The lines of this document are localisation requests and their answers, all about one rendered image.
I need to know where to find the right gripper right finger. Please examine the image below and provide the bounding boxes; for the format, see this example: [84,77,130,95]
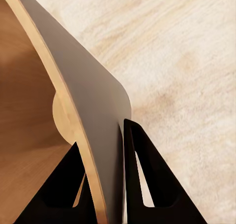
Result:
[123,119,207,224]

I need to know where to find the trash can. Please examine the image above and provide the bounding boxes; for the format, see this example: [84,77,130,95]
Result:
[0,0,131,224]

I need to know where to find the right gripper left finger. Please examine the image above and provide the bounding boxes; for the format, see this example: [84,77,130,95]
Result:
[14,142,97,224]

